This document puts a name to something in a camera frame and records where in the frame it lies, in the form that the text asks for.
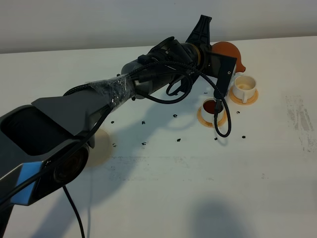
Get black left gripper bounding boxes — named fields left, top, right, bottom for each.
left=186, top=15, right=237, bottom=97

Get brown clay teapot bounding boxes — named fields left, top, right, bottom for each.
left=212, top=42, right=246, bottom=72

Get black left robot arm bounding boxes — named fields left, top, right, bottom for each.
left=0, top=15, right=241, bottom=234

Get beige round teapot coaster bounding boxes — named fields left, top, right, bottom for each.
left=86, top=129, right=111, bottom=168

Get far white teacup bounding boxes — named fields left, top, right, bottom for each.
left=232, top=75, right=257, bottom=104

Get white teacup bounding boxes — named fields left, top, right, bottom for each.
left=202, top=98, right=225, bottom=115
left=232, top=75, right=257, bottom=104

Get near white teacup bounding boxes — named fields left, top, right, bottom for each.
left=202, top=98, right=225, bottom=115

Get near orange saucer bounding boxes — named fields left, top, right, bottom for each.
left=197, top=106, right=227, bottom=128

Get orange saucer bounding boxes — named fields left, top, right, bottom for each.
left=197, top=106, right=227, bottom=128
left=229, top=87, right=259, bottom=106

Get far orange saucer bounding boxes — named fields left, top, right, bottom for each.
left=229, top=87, right=259, bottom=106

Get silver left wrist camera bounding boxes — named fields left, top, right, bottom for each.
left=225, top=65, right=237, bottom=96

